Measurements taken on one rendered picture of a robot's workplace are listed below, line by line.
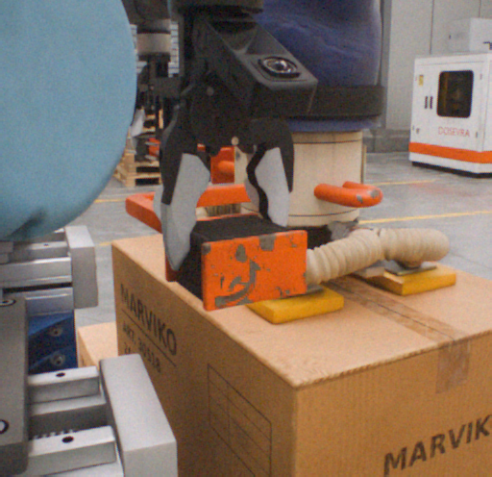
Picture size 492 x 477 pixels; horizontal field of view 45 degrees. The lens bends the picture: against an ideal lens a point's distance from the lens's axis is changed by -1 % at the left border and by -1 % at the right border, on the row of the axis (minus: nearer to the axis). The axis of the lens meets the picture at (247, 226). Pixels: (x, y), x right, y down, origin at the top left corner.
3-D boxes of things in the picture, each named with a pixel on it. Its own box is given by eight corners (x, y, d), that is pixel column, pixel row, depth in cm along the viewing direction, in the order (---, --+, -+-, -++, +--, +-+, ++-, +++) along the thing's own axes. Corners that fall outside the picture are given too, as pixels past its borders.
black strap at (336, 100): (419, 115, 79) (421, 85, 78) (268, 120, 68) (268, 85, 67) (320, 110, 98) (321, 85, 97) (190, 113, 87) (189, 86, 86)
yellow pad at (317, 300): (345, 311, 72) (346, 270, 70) (273, 326, 67) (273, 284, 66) (221, 246, 101) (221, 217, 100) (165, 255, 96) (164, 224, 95)
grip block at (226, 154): (258, 180, 106) (258, 147, 105) (209, 185, 102) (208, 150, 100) (236, 174, 113) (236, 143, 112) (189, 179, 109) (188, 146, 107)
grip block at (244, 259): (307, 293, 46) (307, 231, 45) (206, 313, 43) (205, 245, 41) (255, 265, 54) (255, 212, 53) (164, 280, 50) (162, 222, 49)
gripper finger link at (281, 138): (296, 183, 51) (266, 83, 47) (306, 186, 49) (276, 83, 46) (250, 206, 49) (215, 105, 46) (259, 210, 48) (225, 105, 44)
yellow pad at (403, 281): (457, 285, 80) (460, 249, 79) (402, 298, 76) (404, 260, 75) (314, 233, 109) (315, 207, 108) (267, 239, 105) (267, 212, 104)
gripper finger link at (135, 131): (129, 148, 129) (143, 108, 128) (121, 145, 134) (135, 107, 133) (141, 153, 130) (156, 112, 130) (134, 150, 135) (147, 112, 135)
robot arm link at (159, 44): (132, 36, 131) (166, 37, 135) (133, 57, 132) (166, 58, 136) (142, 33, 125) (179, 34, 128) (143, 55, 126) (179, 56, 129)
